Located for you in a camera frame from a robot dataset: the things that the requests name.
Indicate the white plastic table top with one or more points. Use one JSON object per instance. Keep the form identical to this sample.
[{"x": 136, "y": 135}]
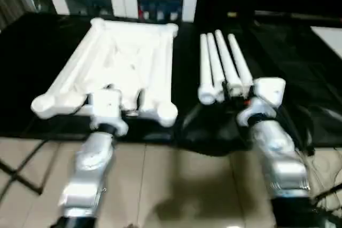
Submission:
[{"x": 117, "y": 57}]

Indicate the white flat side panel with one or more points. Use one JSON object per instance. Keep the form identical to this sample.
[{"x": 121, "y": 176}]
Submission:
[{"x": 331, "y": 38}]

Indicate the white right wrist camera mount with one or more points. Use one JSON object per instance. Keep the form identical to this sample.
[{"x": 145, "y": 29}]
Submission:
[{"x": 267, "y": 94}]

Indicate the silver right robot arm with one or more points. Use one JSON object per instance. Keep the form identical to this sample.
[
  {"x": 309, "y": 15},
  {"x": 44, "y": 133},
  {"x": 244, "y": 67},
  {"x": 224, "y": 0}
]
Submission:
[{"x": 278, "y": 153}]

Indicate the white plastic table leg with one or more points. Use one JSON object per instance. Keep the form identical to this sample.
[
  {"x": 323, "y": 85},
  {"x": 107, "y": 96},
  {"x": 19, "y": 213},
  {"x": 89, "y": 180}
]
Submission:
[
  {"x": 206, "y": 73},
  {"x": 240, "y": 62},
  {"x": 227, "y": 62},
  {"x": 215, "y": 68}
]

